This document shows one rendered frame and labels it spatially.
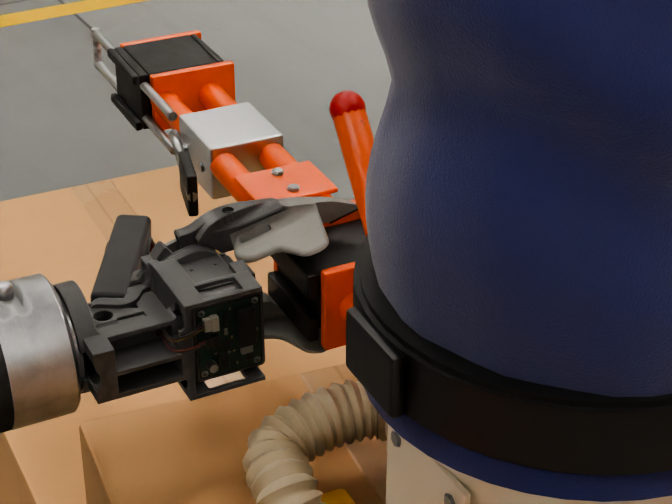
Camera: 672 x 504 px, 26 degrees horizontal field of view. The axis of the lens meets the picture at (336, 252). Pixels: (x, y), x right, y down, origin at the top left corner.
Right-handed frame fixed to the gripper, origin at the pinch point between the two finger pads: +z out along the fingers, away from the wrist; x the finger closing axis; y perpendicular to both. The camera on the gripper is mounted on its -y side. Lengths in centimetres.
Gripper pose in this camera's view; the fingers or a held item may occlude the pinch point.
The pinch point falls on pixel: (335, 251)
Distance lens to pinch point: 100.5
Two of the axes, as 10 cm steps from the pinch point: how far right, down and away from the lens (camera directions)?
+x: -0.1, -8.6, -5.0
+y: 4.5, 4.5, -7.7
